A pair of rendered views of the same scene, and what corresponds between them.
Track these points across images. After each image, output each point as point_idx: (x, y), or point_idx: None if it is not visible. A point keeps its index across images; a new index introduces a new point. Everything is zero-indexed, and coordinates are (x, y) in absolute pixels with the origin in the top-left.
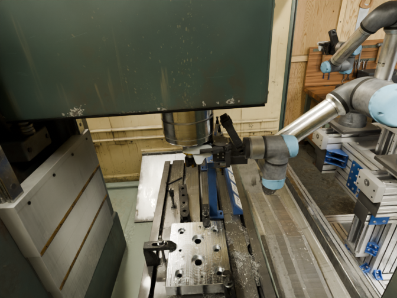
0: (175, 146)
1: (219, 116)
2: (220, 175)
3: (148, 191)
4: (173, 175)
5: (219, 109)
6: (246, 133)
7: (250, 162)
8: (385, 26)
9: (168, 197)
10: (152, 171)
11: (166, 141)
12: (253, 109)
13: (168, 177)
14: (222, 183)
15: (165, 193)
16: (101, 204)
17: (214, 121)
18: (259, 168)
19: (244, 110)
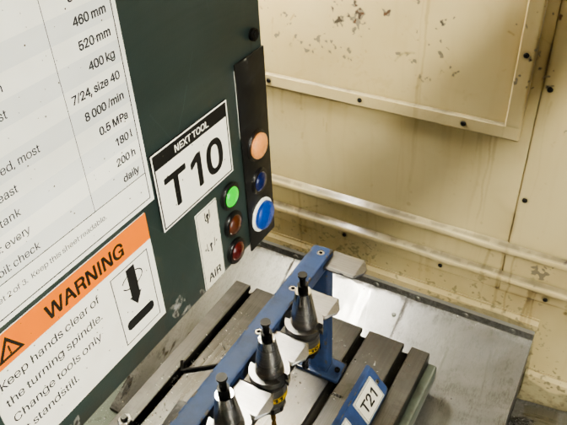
0: (298, 239)
1: (436, 206)
2: (332, 409)
3: (178, 340)
4: (218, 344)
5: (439, 187)
6: (517, 289)
7: (497, 385)
8: None
9: (149, 415)
10: (213, 287)
11: (274, 217)
12: (561, 225)
13: (202, 343)
14: None
15: (159, 395)
16: None
17: (418, 216)
18: (543, 403)
19: (526, 218)
